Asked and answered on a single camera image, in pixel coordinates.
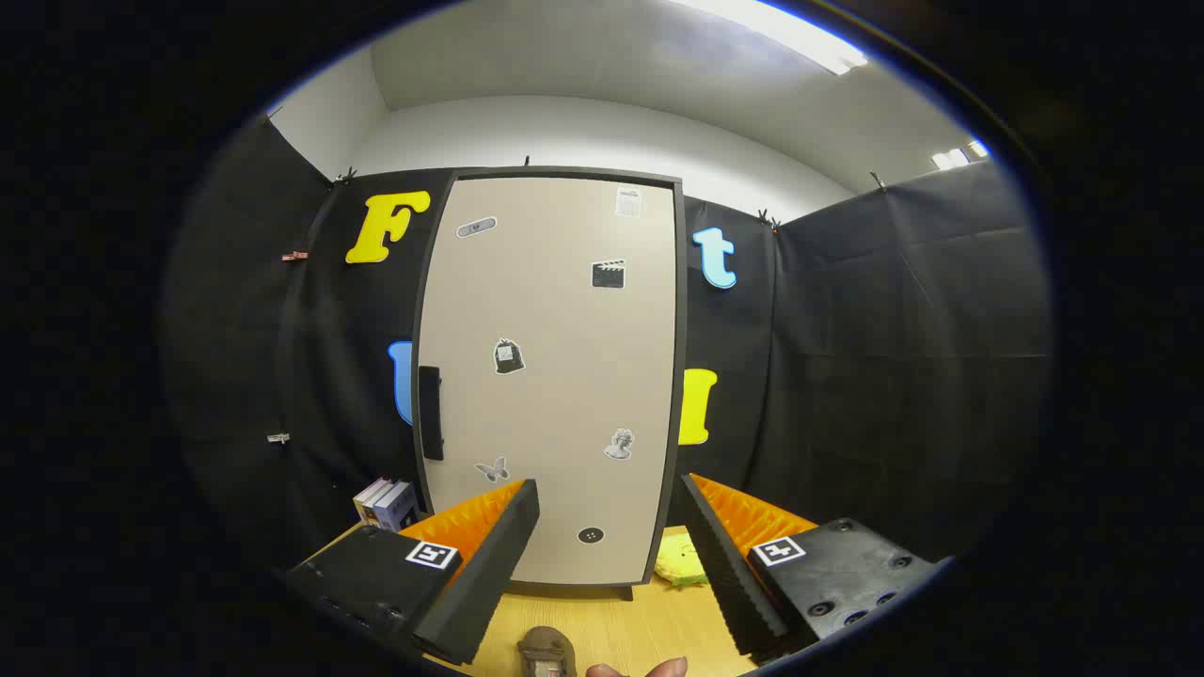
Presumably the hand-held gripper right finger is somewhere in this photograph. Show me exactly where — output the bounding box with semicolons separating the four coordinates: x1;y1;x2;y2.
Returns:
681;473;951;659

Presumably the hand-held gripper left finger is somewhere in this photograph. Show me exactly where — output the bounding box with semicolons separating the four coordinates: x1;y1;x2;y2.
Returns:
285;479;541;667

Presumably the brown plush slipper shoe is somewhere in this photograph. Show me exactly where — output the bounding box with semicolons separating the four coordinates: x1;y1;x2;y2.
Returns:
517;625;579;677

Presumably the black door handle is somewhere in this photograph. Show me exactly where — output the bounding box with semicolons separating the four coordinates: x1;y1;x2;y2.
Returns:
418;366;444;461

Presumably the grey shoe cabinet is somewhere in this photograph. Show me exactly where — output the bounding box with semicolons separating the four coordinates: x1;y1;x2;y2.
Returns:
411;167;689;603

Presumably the yellow plush toy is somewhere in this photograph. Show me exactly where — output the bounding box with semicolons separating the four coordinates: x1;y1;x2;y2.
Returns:
656;536;708;589

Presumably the blue-grey book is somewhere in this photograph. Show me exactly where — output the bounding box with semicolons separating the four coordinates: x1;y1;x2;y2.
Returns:
373;480;421;533

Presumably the white book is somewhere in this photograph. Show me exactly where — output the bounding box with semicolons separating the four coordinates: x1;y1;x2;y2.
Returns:
353;478;391;525

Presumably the black backdrop cloth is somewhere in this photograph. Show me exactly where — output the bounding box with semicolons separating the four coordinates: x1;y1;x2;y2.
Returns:
160;113;1053;565

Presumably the small ceiling light panel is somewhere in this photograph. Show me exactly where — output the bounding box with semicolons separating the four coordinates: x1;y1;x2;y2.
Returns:
931;138;990;171

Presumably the long ceiling light panel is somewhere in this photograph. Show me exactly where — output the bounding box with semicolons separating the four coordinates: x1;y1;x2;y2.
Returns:
673;0;869;76

